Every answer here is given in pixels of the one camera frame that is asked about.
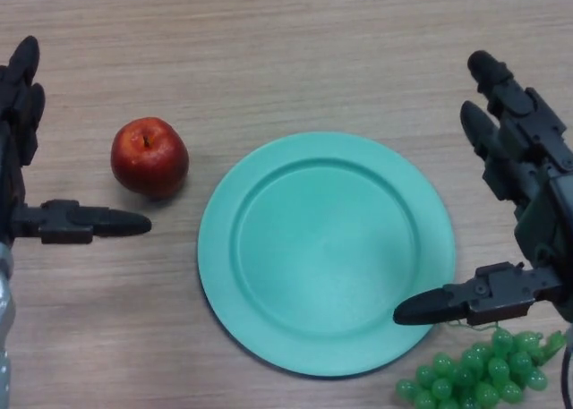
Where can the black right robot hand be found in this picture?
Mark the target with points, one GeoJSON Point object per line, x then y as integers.
{"type": "Point", "coordinates": [544, 221]}

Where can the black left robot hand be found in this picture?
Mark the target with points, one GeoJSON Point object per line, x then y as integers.
{"type": "Point", "coordinates": [20, 127]}

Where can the red apple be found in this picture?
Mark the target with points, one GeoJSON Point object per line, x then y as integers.
{"type": "Point", "coordinates": [150, 158]}

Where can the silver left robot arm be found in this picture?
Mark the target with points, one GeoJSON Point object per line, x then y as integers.
{"type": "Point", "coordinates": [5, 337]}

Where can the green round plate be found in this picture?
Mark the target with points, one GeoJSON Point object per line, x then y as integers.
{"type": "Point", "coordinates": [327, 257]}

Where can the green grape bunch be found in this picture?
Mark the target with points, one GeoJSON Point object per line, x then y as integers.
{"type": "Point", "coordinates": [483, 373]}

